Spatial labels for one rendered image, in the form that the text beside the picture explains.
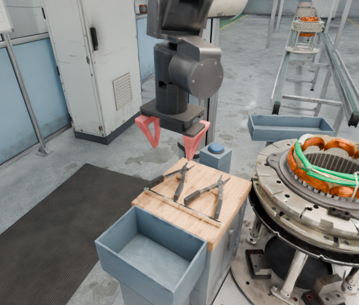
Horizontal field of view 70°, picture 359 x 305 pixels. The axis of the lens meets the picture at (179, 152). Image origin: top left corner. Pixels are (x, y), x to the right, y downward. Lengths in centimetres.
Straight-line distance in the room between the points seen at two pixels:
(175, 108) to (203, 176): 23
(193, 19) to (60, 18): 228
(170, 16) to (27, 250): 181
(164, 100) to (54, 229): 172
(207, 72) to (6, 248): 190
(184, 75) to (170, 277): 36
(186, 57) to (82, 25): 216
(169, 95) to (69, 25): 220
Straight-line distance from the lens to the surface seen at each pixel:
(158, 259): 56
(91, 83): 262
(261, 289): 76
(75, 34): 258
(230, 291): 77
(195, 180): 60
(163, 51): 41
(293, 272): 67
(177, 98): 43
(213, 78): 37
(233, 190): 58
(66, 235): 200
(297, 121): 99
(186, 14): 41
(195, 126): 45
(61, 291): 175
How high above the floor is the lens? 144
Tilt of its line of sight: 33 degrees down
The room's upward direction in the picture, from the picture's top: straight up
